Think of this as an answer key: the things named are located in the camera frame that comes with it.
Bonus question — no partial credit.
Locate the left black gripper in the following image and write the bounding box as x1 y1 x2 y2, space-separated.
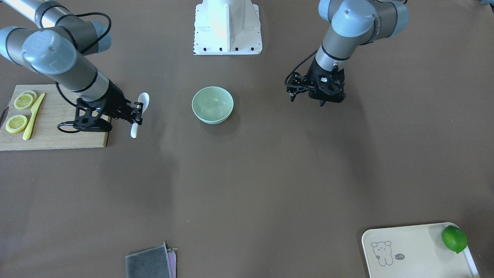
286 59 346 107

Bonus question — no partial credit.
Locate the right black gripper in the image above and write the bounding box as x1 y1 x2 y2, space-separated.
73 81 137 132

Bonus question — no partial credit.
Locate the white ceramic spoon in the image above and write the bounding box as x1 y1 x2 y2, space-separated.
130 92 150 138

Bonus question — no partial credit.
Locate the light green bowl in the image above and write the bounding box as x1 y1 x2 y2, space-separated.
191 86 234 124

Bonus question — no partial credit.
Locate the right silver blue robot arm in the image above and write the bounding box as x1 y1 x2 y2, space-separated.
1 0 149 138

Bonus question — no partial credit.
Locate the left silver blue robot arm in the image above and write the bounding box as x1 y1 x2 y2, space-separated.
284 0 409 106

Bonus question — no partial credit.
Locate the bamboo cutting board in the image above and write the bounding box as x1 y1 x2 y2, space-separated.
0 84 109 151

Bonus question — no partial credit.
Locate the yellow plastic knife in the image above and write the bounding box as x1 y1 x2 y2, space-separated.
22 93 46 141

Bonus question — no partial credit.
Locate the lemon slice near knife tip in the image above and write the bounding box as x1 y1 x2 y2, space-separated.
14 90 37 110

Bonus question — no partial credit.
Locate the grey folded cloth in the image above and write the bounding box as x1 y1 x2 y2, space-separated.
125 242 178 278

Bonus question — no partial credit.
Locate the beige rabbit tray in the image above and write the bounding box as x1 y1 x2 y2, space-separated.
361 222 480 278

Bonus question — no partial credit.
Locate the green lime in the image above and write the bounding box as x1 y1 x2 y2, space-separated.
441 225 468 254

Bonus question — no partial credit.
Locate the black camera cable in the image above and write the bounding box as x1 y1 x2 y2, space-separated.
55 82 83 134

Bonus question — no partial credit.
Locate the lemon slice near knife handle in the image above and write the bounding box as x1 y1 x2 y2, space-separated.
5 114 29 134

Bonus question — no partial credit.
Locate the white pedestal column base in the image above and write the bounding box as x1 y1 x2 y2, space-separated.
193 0 263 55

